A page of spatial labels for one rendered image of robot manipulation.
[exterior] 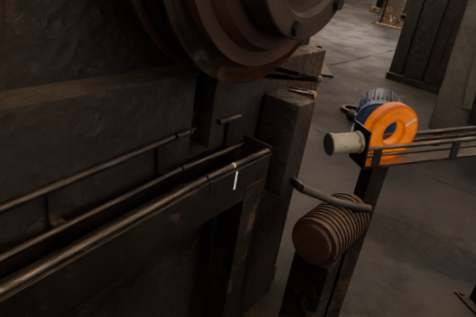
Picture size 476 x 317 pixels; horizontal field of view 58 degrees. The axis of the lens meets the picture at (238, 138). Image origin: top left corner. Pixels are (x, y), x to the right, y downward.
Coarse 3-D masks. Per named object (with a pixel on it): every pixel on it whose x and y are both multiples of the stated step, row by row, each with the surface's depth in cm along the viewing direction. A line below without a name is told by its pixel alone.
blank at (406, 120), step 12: (384, 108) 109; (396, 108) 109; (408, 108) 110; (372, 120) 109; (384, 120) 109; (396, 120) 111; (408, 120) 112; (372, 132) 110; (396, 132) 116; (408, 132) 114; (372, 144) 111; (384, 144) 113; (384, 156) 115
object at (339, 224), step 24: (312, 216) 104; (336, 216) 105; (360, 216) 110; (312, 240) 102; (336, 240) 101; (312, 264) 106; (336, 264) 109; (288, 288) 115; (312, 288) 110; (288, 312) 117; (312, 312) 112
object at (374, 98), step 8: (376, 88) 303; (384, 88) 302; (368, 96) 284; (376, 96) 284; (384, 96) 283; (392, 96) 282; (360, 104) 290; (368, 104) 271; (376, 104) 267; (360, 112) 272; (368, 112) 269; (360, 120) 272; (352, 128) 302; (392, 128) 267
